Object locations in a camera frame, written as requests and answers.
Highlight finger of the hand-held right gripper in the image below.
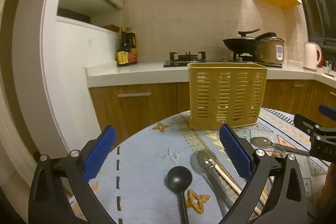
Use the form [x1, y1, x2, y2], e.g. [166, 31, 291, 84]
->
[318, 105, 336, 118]
[294, 114, 323, 137]

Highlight blue patterned tablecloth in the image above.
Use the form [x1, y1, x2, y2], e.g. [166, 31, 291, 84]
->
[66, 107, 332, 224]

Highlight metal spoon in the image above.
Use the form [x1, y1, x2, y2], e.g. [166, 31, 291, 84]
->
[250, 136, 311, 156]

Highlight yellow slotted utensil basket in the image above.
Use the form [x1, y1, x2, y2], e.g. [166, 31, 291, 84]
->
[187, 62, 267, 130]

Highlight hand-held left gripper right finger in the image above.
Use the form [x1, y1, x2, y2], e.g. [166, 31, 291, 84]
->
[219, 123, 308, 224]

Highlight dark sauce bottle red label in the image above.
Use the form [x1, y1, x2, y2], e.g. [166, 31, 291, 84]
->
[125, 26, 139, 65]

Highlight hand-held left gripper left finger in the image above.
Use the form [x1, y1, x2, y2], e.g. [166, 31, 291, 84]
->
[28, 124, 117, 224]

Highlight white kitchen countertop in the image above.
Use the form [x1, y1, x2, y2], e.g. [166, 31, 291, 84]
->
[85, 60, 336, 88]

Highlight black plastic ladle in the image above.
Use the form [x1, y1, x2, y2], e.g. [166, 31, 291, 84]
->
[166, 166, 194, 224]

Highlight metal cabinet handle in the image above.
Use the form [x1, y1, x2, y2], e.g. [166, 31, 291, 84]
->
[118, 92, 152, 98]

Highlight wooden chopstick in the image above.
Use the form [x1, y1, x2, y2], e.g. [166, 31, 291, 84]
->
[214, 164, 269, 206]
[222, 179, 263, 215]

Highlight dark window frame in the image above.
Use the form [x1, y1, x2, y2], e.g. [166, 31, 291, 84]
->
[291, 0, 336, 52]

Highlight black wok with lid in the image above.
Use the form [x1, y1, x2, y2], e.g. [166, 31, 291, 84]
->
[223, 28, 261, 54]

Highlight person's right forearm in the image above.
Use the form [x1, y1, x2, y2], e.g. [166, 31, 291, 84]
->
[319, 162, 336, 216]

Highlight black gas stove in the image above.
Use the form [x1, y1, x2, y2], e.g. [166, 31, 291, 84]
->
[163, 51, 283, 68]

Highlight white electric kettle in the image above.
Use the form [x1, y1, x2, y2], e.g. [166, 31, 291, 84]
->
[303, 42, 322, 72]

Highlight golden rice cooker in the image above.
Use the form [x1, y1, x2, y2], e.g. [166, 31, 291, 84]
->
[256, 32, 285, 65]

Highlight dark sauce bottle yellow label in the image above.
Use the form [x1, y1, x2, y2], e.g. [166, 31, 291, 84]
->
[117, 27, 132, 67]

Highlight small wooden box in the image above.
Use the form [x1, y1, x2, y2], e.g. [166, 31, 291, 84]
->
[103, 24, 120, 33]

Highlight wooden base cabinets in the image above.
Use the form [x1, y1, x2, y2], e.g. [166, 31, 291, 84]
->
[89, 79, 336, 152]

